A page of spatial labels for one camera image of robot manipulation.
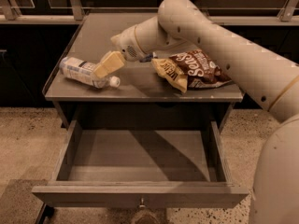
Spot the blue plastic water bottle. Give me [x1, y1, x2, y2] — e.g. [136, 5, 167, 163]
[59, 57, 121, 89]

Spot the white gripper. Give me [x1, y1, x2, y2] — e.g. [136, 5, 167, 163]
[93, 26, 144, 78]

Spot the grey open top drawer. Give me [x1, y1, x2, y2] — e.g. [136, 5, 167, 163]
[33, 121, 249, 208]

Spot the metal drawer knob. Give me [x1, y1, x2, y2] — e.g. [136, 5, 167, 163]
[138, 198, 147, 209]

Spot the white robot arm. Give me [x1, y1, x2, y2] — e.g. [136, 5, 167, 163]
[111, 0, 299, 224]

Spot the brown yellow chip bag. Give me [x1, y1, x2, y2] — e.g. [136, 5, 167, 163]
[151, 49, 232, 93]

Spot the metal railing frame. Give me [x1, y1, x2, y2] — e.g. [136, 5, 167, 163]
[0, 0, 299, 26]

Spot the small dark blue packet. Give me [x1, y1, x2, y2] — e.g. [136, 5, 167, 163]
[139, 54, 153, 63]

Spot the grey cabinet table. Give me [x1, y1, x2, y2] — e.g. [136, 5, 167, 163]
[43, 13, 243, 130]

